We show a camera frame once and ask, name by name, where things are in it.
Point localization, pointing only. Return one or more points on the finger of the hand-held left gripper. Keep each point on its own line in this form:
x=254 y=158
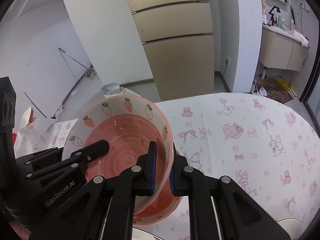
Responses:
x=97 y=147

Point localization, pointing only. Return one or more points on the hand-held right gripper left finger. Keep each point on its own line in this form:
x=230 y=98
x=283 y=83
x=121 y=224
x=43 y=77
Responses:
x=153 y=167

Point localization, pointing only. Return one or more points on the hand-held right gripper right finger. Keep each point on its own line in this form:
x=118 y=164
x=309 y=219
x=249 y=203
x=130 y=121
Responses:
x=172 y=183

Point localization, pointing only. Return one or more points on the pink strawberry bowl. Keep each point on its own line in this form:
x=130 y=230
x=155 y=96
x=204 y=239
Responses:
x=120 y=135

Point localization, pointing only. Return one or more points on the white cartoon plate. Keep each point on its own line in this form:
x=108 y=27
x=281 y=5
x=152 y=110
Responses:
x=142 y=233

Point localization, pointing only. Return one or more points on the translucent plastic container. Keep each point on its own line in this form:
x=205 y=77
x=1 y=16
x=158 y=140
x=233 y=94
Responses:
x=113 y=88

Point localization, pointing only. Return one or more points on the pink printed tablecloth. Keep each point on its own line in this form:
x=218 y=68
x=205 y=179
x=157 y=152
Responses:
x=237 y=155

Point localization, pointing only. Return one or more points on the thin metal pole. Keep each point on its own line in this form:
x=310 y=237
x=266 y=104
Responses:
x=35 y=105

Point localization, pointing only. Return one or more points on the red and white box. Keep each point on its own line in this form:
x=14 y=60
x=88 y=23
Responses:
x=26 y=116

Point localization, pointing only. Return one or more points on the long metal pole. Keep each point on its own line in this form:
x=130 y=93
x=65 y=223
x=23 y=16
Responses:
x=77 y=60

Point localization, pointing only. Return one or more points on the beige refrigerator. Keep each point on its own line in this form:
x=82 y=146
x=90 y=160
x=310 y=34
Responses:
x=175 y=55

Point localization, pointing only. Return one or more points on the beige rounded seat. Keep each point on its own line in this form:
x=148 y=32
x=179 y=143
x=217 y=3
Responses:
x=288 y=230

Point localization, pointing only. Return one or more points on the white plastic bag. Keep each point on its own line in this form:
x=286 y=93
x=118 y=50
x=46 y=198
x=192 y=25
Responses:
x=260 y=90

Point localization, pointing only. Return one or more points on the brown patterned doormat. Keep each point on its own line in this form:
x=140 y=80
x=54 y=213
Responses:
x=275 y=87

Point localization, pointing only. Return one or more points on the beige bathroom vanity cabinet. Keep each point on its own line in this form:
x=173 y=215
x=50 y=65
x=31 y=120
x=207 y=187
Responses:
x=275 y=50

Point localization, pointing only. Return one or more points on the pale green bottle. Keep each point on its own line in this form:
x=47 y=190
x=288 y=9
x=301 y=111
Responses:
x=280 y=23

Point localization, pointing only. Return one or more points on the pink towel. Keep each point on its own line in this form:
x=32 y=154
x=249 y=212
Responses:
x=300 y=38

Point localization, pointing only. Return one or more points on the black faucet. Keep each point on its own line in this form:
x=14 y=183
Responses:
x=273 y=15

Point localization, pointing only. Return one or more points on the white plush doll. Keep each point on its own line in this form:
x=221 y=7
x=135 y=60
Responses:
x=263 y=5

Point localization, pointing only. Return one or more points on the grey hand shower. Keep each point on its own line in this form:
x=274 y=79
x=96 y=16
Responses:
x=292 y=16

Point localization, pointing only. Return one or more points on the black door frame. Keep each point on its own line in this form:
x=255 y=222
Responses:
x=311 y=80

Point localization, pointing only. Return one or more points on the white wall socket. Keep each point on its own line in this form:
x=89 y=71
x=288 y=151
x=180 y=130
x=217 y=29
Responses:
x=303 y=5

